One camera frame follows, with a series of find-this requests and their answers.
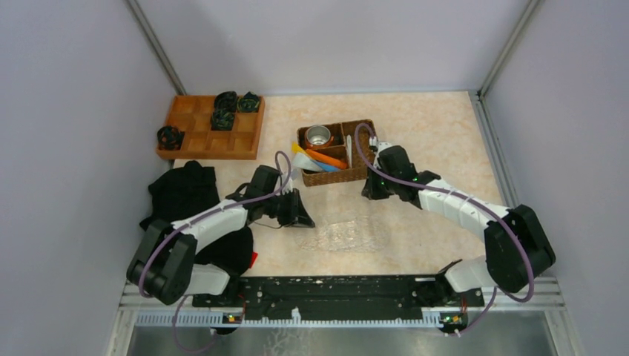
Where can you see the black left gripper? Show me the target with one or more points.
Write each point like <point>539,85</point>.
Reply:
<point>291,208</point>

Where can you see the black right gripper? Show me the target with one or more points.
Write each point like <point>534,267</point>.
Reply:
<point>375,181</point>

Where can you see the clear textured plastic tray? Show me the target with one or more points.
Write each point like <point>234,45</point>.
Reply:
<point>362,234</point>

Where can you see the brown wicker divided basket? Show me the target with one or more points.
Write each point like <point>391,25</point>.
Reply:
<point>337,150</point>

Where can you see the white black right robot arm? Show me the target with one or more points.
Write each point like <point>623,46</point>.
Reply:
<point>517,249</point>

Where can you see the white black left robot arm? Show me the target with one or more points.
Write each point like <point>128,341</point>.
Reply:
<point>164,266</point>

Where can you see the white toothpaste tube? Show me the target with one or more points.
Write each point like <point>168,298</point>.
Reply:
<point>304,162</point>

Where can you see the orange toothbrush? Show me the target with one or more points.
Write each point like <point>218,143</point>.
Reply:
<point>326,159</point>

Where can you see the orange wooden compartment tray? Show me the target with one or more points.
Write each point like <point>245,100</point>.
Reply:
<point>188,133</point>

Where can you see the red small object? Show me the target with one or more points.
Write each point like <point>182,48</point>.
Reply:
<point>253,259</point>

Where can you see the metal cup orange base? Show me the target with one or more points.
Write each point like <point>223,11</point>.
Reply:
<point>318,136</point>

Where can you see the black green rolled sock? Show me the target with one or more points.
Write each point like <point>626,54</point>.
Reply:
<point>249,103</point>

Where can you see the black cloth pile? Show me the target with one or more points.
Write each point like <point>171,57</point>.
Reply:
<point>183,192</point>

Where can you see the black patterned rolled sock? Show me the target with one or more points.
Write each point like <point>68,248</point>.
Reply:
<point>222,121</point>

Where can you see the black orange rolled sock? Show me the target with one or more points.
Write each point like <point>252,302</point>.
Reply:
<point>170,138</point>

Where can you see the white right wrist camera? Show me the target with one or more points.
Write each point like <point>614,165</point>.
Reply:
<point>376,145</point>

